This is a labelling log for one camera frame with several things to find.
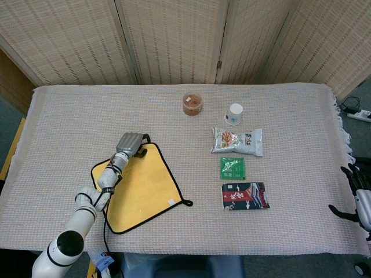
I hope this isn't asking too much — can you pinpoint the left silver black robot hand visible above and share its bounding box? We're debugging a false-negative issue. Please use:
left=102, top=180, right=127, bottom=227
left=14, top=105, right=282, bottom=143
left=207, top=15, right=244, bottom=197
left=115, top=132, right=152, bottom=159

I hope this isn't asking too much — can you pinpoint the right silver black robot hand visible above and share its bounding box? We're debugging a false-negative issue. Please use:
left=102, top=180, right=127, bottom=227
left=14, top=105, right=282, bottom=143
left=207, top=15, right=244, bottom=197
left=328, top=163, right=371, bottom=232

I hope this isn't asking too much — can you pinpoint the yellow cloth with black trim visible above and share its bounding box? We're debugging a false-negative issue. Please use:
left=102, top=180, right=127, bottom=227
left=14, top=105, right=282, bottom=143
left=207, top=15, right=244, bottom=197
left=90, top=141, right=194, bottom=235

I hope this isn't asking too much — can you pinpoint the clear jar of brown snacks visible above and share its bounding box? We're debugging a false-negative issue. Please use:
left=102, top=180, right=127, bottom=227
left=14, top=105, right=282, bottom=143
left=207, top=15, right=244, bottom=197
left=182, top=91, right=203, bottom=116

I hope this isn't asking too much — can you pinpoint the white power strip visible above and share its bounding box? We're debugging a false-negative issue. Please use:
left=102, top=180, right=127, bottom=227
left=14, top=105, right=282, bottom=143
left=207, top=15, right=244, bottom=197
left=346, top=109, right=371, bottom=122

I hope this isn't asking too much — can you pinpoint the beige woven tablecloth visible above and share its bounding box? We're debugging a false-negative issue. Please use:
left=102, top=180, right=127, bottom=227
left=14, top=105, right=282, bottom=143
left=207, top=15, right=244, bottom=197
left=0, top=83, right=371, bottom=257

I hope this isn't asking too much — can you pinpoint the green tea sachet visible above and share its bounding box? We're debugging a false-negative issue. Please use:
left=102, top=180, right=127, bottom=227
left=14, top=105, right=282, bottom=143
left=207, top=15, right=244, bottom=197
left=220, top=157, right=246, bottom=180

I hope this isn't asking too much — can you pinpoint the silver peanut snack bag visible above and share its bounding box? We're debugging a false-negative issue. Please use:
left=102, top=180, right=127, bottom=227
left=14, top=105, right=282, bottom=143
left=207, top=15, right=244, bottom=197
left=210, top=126, right=264, bottom=158

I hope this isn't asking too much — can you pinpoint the white paper cup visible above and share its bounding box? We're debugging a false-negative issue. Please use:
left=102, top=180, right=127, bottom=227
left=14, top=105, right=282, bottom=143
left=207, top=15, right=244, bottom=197
left=224, top=103, right=243, bottom=126

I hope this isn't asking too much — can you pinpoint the dark blue red snack packet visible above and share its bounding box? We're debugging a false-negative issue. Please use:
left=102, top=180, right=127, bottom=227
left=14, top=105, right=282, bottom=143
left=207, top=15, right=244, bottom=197
left=221, top=182, right=271, bottom=211

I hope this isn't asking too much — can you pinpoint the woven folding screen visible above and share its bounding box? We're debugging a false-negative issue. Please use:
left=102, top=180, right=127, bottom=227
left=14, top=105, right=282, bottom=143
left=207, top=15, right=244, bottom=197
left=0, top=0, right=371, bottom=101

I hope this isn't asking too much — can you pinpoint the blue white plastic bag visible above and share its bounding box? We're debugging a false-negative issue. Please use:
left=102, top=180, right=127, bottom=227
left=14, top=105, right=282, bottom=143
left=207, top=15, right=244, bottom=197
left=86, top=251, right=119, bottom=278

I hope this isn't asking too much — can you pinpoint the blue chair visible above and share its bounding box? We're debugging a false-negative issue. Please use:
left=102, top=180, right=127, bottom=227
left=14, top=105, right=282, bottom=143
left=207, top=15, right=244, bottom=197
left=120, top=253, right=246, bottom=278

